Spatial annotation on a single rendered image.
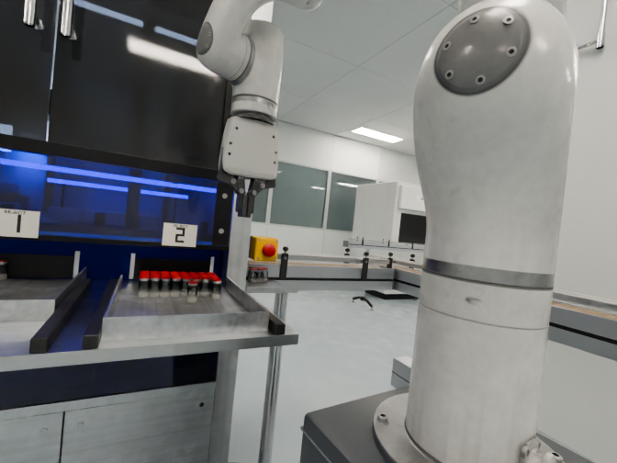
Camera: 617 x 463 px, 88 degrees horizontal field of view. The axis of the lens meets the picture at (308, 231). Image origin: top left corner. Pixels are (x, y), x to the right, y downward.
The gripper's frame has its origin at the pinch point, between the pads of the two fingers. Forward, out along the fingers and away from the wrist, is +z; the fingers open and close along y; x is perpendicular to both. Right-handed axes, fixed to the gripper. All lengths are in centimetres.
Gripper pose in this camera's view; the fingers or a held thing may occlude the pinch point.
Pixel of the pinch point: (244, 206)
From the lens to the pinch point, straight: 59.1
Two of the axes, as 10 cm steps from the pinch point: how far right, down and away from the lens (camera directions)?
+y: -8.8, -0.8, -4.6
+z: -1.0, 9.9, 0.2
